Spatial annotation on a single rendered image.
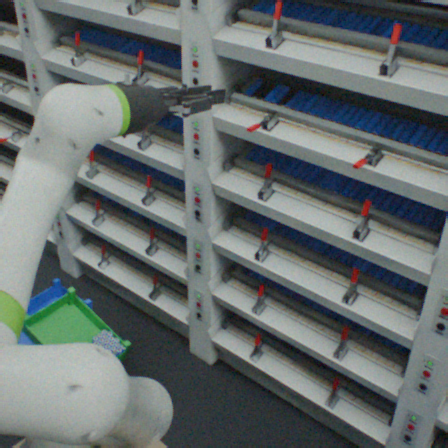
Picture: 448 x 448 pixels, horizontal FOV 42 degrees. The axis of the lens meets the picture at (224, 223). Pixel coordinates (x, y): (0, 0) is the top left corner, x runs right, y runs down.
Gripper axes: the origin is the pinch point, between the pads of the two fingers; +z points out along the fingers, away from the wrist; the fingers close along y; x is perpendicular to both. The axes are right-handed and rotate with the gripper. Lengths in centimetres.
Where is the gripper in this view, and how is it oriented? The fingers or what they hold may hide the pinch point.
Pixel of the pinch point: (206, 95)
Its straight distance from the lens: 123.8
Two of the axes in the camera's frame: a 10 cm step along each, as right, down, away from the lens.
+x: -1.2, 9.0, 4.3
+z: 6.2, -2.7, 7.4
